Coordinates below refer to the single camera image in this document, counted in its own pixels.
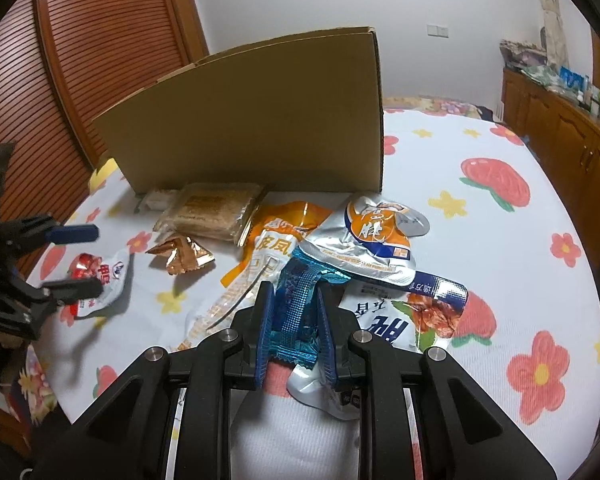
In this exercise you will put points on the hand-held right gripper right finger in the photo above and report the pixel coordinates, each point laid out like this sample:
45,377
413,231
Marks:
328,340

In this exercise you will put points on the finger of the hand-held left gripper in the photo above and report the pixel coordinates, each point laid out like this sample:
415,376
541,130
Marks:
75,290
75,233

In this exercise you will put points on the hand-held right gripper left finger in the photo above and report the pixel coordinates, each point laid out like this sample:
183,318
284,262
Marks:
265,330

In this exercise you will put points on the red white snack packet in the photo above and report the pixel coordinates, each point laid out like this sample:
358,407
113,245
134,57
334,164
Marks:
109,277

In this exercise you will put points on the teal foil snack packet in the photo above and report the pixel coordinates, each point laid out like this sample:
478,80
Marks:
295,300

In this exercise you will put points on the white blue snack packet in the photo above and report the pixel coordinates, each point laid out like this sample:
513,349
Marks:
395,322

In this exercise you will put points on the orange white snack packet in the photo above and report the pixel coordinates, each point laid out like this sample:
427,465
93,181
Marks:
267,255

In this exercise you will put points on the copper foil snack packet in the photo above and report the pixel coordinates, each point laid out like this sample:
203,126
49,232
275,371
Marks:
180,256

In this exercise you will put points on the silver orange snack packet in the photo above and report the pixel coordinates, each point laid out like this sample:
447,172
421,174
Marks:
375,240

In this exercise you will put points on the brown cardboard box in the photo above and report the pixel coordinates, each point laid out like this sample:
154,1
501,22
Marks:
255,125

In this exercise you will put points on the small white packet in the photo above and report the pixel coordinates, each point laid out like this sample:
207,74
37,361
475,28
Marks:
152,201

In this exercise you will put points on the clear cracker packet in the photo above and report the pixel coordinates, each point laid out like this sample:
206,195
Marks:
210,210

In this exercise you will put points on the wooden louvred wardrobe door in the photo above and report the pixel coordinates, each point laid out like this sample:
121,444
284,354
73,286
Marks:
80,60

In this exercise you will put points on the white floral bed sheet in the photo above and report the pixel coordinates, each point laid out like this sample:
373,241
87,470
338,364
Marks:
480,240

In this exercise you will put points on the multicolour floral bedding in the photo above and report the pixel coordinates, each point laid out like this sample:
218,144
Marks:
440,106

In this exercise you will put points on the wooden sideboard cabinet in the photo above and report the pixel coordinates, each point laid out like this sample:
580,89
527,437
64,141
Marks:
570,145

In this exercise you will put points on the blue box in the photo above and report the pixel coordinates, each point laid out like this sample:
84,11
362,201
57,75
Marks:
573,80

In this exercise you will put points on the cream patterned curtain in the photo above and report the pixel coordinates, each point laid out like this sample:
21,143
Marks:
550,15

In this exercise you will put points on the white wall switch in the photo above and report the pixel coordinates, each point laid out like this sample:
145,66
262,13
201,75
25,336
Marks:
438,31

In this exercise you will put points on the wooden window frame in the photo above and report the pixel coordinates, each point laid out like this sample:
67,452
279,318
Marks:
598,55

